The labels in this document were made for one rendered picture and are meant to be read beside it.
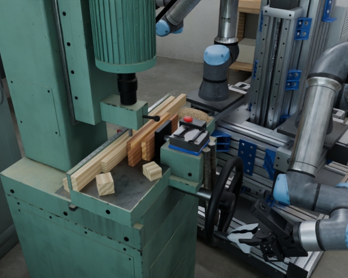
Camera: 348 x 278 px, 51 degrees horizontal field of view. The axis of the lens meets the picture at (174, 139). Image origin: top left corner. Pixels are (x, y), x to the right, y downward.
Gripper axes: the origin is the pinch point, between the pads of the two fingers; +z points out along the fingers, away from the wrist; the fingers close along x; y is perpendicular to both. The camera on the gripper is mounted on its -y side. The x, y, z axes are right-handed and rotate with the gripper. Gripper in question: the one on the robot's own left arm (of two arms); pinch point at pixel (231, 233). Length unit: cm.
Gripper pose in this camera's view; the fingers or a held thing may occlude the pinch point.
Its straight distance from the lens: 107.7
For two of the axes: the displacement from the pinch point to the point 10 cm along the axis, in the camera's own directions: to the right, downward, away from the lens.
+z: -7.8, 2.1, 5.9
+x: 4.6, -4.6, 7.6
